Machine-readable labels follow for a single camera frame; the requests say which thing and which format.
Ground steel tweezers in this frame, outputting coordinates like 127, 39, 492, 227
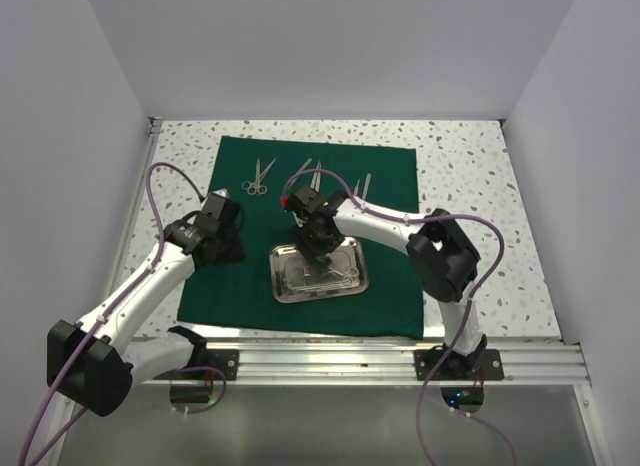
310, 161, 322, 192
294, 158, 312, 176

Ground stainless steel instrument tray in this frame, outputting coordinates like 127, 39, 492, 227
269, 237, 370, 304

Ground steel forceps with ring handles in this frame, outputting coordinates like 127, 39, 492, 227
259, 159, 276, 191

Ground green surgical cloth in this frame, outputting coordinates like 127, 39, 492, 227
178, 136, 424, 339

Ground steel scissors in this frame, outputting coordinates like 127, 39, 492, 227
327, 266, 359, 284

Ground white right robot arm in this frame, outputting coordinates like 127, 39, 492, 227
281, 186, 487, 379

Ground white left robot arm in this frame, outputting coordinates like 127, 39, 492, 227
46, 190, 245, 417

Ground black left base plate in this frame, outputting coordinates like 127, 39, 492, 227
200, 349, 240, 381

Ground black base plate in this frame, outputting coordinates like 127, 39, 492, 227
413, 346, 505, 381
200, 349, 240, 381

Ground aluminium front rail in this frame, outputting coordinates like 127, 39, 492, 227
123, 335, 590, 386

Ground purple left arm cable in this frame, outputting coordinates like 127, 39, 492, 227
17, 162, 229, 466

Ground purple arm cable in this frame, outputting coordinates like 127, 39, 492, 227
282, 168, 519, 466
17, 162, 229, 466

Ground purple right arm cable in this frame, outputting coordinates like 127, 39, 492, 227
282, 168, 519, 466

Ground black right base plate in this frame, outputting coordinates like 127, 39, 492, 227
413, 346, 505, 381

